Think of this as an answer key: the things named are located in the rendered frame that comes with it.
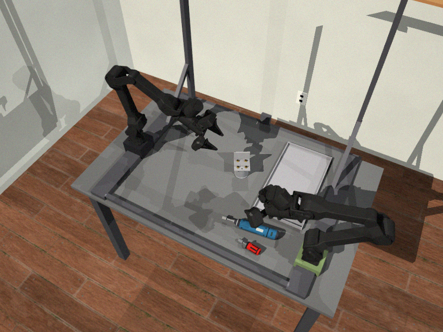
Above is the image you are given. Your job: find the blue electric nut driver barrel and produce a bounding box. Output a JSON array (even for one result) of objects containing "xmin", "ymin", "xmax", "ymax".
[{"xmin": 222, "ymin": 216, "xmax": 279, "ymax": 240}]

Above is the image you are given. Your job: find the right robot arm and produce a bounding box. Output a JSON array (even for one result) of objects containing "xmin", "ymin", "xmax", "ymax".
[{"xmin": 105, "ymin": 65, "xmax": 215, "ymax": 146}]

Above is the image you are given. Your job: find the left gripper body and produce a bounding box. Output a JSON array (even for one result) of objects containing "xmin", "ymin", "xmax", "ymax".
[{"xmin": 246, "ymin": 206, "xmax": 282, "ymax": 228}]

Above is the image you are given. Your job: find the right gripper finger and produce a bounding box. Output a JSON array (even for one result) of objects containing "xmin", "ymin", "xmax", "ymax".
[
  {"xmin": 199, "ymin": 139, "xmax": 218, "ymax": 151},
  {"xmin": 208, "ymin": 118, "xmax": 224, "ymax": 136}
]

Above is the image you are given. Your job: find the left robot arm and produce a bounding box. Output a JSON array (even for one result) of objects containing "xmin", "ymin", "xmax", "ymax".
[{"xmin": 258, "ymin": 184, "xmax": 395, "ymax": 266}]

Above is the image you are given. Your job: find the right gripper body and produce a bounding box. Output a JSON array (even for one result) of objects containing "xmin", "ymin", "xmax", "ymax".
[{"xmin": 187, "ymin": 115, "xmax": 208, "ymax": 151}]

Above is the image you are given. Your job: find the white shallow rectangular tray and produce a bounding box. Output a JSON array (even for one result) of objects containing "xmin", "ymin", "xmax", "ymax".
[{"xmin": 264, "ymin": 142, "xmax": 332, "ymax": 230}]

